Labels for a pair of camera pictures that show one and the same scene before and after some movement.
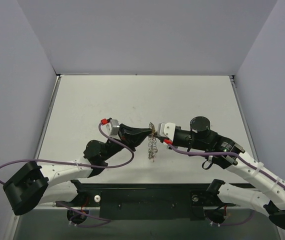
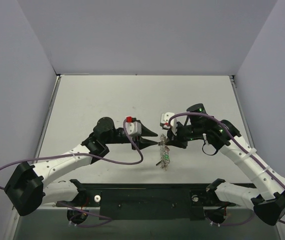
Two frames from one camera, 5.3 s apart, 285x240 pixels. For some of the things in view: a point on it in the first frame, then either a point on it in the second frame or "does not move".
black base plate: [147, 201] does not move
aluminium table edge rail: [233, 81] does not move
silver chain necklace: [153, 149] -> [165, 153]
